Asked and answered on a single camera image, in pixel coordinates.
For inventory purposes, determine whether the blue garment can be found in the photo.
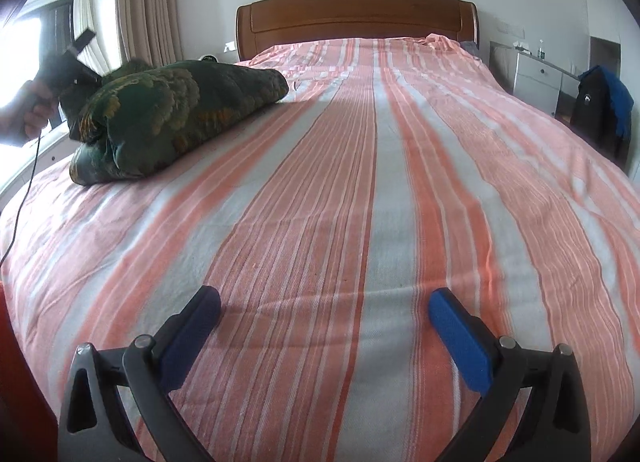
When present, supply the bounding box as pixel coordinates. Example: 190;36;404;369
597;66;636;140

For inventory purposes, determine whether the black jacket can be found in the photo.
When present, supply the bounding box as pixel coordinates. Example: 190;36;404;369
570;66;628;163

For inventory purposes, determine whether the person's left hand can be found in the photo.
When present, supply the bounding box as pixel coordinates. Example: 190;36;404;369
0;78;55;147

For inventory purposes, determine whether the wooden headboard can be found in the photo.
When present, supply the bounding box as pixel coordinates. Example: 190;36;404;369
235;0;479;63

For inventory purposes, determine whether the black cable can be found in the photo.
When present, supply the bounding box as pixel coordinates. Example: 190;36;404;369
0;134;43;268

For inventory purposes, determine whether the bed with striped pink sheet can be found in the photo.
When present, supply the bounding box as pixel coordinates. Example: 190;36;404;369
0;34;640;462

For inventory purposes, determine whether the green patterned jacket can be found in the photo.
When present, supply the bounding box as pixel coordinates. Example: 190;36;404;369
69;58;290;186

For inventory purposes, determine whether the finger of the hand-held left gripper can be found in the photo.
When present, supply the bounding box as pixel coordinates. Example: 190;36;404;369
60;87;101;141

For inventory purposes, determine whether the white sheer curtain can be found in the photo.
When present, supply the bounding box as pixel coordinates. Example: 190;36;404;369
72;0;113;75

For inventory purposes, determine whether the white wardrobe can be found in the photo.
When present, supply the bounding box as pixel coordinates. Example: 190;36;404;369
580;0;640;178

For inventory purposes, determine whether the grey nightstand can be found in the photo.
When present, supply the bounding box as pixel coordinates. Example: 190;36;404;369
490;39;581;118

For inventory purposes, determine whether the red cloth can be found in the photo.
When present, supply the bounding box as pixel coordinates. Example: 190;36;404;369
0;282;58;462

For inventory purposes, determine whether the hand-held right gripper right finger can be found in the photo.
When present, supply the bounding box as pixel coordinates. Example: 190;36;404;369
428;287;592;462

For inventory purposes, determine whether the dark framed window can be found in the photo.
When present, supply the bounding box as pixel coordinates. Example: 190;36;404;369
30;0;76;68

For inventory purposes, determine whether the beige curtain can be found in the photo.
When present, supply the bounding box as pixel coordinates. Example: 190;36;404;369
115;0;181;70

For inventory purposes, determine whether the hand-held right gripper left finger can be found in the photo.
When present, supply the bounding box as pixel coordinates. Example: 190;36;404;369
57;285;222;462

